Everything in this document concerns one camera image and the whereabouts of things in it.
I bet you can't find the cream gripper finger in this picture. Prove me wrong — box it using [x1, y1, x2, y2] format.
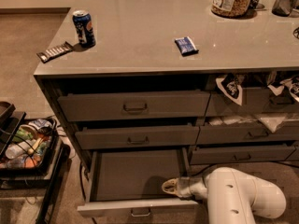
[164, 190, 182, 198]
[162, 178, 178, 190]

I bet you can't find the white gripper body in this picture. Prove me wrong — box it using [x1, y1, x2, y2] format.
[174, 177, 199, 198]

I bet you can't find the grey drawer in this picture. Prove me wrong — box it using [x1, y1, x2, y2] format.
[197, 122, 299, 145]
[78, 148, 197, 217]
[58, 90, 209, 121]
[76, 125, 199, 149]
[206, 87, 299, 117]
[190, 144, 295, 165]

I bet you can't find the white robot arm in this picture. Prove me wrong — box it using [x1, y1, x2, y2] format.
[162, 167, 287, 224]

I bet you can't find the grey drawer cabinet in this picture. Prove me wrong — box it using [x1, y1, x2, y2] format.
[35, 0, 299, 165]

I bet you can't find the white plastic bag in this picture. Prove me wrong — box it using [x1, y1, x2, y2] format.
[207, 113, 299, 133]

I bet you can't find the black and white chip bag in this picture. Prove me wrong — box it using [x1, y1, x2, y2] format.
[216, 74, 243, 105]

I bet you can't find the blue snack packet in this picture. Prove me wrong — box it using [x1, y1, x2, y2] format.
[175, 36, 199, 56]

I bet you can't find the black bin of snacks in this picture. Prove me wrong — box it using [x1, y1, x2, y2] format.
[0, 118, 58, 176]

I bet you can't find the dark snack bar wrapper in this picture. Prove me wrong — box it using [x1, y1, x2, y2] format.
[37, 42, 74, 63]

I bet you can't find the black tray stack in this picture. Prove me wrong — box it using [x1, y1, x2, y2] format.
[0, 101, 26, 158]

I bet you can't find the blue pepsi can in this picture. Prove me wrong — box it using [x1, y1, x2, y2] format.
[72, 10, 95, 48]

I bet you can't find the large jar of nuts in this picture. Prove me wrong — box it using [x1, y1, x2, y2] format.
[211, 0, 250, 18]

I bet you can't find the metal pitcher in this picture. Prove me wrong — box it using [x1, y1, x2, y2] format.
[272, 0, 298, 17]

